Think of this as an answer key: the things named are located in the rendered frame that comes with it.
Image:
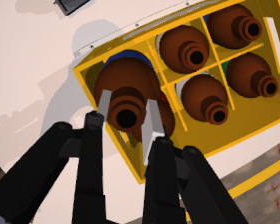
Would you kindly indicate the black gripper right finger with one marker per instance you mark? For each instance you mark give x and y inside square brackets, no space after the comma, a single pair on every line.
[205,198]

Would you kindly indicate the brown bottle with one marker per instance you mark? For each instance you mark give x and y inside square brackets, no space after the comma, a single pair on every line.
[229,27]
[132,79]
[250,76]
[181,49]
[167,117]
[202,94]

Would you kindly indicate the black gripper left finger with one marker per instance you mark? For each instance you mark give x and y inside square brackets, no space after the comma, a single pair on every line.
[24,187]

